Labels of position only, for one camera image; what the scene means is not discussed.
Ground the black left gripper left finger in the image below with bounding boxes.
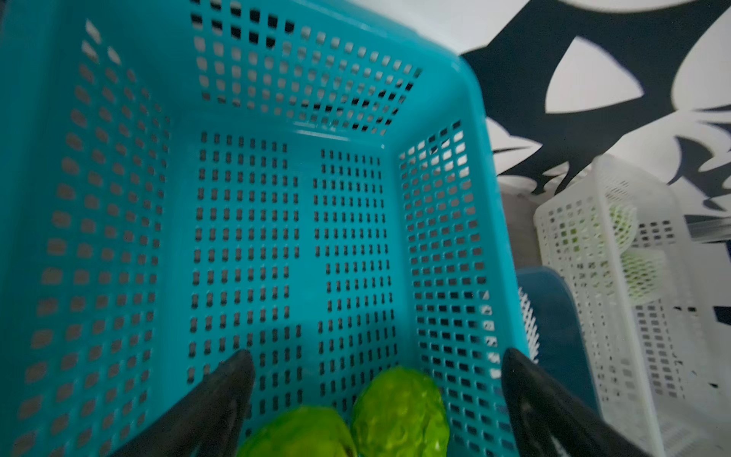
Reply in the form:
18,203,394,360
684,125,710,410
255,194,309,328
113,350,255,456

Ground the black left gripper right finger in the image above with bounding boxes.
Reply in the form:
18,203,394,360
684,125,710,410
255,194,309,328
502,348,646,456

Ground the white foam net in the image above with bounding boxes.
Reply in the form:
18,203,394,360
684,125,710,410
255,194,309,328
519,287,540,364
578,248,669,306

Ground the white foam net back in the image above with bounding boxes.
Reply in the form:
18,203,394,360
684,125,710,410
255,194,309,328
519,287,540,364

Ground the green custard apple front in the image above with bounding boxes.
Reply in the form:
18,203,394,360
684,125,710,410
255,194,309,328
236,406,358,456

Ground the green custard apple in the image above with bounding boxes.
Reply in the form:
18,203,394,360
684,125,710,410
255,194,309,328
236,406,358,456
351,366,450,456

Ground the green custard apple right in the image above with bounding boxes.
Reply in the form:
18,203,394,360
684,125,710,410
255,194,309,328
351,366,450,456

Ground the dark teal small tray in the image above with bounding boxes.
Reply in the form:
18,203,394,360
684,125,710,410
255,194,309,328
517,267,602,415

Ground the white perforated plastic basket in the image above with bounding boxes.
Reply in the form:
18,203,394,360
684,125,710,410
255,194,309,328
534,155,730,456

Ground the teal perforated plastic basket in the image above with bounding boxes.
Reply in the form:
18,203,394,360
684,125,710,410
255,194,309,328
1,1,527,456

